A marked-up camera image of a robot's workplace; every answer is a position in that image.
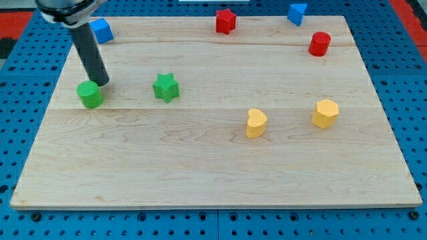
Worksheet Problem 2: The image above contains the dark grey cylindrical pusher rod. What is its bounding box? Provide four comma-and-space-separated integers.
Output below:
69, 23, 109, 87

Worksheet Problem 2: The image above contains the green star block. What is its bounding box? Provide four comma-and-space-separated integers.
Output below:
153, 73, 179, 103

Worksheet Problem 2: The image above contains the red star block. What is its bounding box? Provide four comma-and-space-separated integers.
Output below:
216, 9, 237, 35

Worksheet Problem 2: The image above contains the blue cube block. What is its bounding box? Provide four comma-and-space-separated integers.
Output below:
89, 18, 114, 44

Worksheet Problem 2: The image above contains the green cylinder block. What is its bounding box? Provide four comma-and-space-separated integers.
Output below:
76, 81, 104, 109

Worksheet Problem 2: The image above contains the yellow heart block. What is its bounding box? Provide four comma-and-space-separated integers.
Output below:
246, 109, 268, 139

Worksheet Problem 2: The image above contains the light wooden board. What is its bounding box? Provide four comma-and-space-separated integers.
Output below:
10, 16, 422, 210

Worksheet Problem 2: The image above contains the blue triangle block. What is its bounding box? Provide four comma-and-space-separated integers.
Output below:
288, 3, 308, 27

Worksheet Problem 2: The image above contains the red cylinder block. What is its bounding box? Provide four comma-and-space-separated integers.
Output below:
308, 31, 332, 57

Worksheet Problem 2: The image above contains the yellow hexagon block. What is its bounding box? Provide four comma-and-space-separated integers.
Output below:
311, 99, 340, 129

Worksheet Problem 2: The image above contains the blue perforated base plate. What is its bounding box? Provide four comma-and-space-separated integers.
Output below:
1, 0, 426, 239

